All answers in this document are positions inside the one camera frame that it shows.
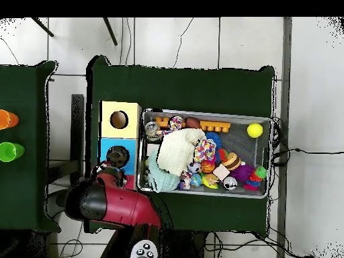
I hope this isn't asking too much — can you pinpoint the green plastic cup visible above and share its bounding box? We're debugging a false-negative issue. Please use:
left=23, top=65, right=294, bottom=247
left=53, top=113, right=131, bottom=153
left=0, top=141, right=26, bottom=163

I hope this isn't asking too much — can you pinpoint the shallow silver mesh bin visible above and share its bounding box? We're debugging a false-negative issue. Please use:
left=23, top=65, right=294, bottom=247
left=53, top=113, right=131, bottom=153
left=136, top=108, right=272, bottom=200

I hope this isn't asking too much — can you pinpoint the plain wooden cube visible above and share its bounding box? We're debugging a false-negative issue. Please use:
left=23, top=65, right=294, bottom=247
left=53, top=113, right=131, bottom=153
left=212, top=164, right=231, bottom=181

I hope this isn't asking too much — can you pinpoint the purple spiky ball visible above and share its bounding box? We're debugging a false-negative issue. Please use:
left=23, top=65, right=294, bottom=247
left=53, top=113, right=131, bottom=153
left=230, top=164, right=255, bottom=183

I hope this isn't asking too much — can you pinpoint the crushed metal can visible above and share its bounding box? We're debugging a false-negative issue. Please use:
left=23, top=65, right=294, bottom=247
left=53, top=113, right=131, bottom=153
left=144, top=121, right=162, bottom=142

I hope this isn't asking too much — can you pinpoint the cream waffle cloth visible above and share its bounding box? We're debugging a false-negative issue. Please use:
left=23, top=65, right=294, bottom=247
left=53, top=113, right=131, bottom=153
left=155, top=128, right=207, bottom=177

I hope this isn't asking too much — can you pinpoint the dark green table cloth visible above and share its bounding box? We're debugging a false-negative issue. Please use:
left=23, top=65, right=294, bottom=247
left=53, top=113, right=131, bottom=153
left=84, top=54, right=275, bottom=234
left=0, top=60, right=62, bottom=233

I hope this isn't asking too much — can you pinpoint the tan brown toy burger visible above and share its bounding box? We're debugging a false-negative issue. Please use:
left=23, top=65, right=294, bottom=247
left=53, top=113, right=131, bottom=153
left=221, top=152, right=242, bottom=171

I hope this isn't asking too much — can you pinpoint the yellow ball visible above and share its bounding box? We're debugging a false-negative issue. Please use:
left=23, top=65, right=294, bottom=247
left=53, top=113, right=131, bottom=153
left=247, top=122, right=264, bottom=138

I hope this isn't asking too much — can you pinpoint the mint green waffle cloth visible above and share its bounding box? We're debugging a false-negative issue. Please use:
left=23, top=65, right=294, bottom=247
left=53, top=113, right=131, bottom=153
left=146, top=150, right=181, bottom=194

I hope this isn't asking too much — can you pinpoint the black power cable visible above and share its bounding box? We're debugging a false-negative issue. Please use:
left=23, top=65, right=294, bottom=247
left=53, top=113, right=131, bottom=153
left=271, top=147, right=344, bottom=156

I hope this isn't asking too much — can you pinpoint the orange plastic cup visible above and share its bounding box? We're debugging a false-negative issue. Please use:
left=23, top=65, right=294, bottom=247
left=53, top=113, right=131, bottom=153
left=0, top=109, right=19, bottom=130

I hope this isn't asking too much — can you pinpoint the wooden box with three holes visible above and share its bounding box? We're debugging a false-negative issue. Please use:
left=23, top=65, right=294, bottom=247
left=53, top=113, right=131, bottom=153
left=97, top=100, right=142, bottom=191

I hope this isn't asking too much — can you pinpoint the black tripod leg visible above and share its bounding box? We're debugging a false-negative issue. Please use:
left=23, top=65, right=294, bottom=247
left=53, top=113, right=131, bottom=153
left=103, top=17, right=118, bottom=46
left=31, top=17, right=54, bottom=38

